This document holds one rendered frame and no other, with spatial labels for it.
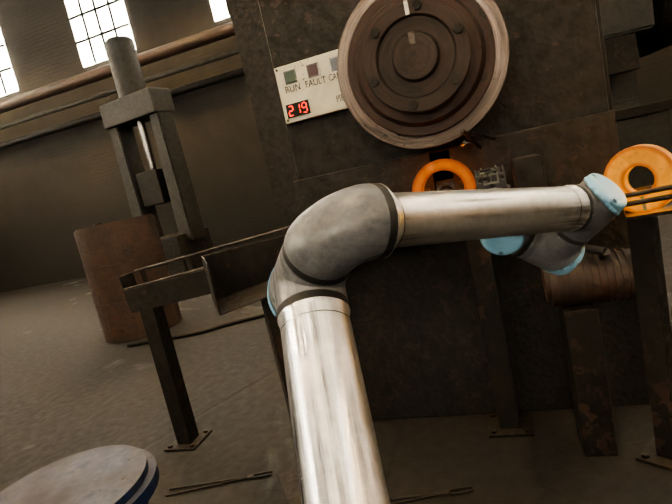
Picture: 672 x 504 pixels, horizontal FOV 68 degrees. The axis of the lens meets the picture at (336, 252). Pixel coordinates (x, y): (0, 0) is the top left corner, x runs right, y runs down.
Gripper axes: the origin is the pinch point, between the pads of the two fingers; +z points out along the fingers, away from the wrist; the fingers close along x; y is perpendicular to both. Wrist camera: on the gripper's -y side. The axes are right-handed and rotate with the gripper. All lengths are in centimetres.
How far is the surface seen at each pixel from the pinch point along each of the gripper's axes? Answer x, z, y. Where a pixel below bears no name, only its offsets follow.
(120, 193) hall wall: 623, 602, -131
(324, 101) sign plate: 46, 26, 27
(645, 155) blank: -33.0, -15.1, 4.9
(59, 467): 87, -82, -8
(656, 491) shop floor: -24, -48, -64
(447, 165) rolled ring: 10.7, 7.1, 4.3
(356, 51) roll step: 29, 14, 40
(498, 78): -6.4, 10.9, 23.9
